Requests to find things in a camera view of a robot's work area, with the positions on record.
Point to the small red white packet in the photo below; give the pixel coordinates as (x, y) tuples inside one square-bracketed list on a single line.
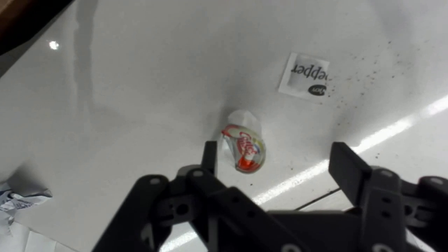
[(245, 144)]

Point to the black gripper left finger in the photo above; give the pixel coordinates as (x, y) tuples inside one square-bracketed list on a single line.
[(196, 218)]

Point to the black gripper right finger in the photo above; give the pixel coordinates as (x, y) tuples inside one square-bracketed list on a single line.
[(396, 214)]

